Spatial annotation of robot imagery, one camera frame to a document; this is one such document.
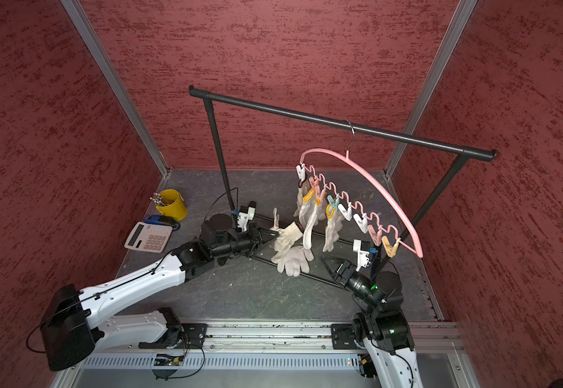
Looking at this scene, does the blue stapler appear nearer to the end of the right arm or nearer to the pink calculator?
the pink calculator

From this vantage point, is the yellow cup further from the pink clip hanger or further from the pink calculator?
the pink clip hanger

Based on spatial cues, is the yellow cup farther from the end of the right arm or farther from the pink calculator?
the end of the right arm

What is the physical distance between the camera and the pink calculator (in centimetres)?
94

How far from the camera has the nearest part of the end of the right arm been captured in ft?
2.00

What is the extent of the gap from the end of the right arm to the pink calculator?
71cm

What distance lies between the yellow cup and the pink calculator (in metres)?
0.05
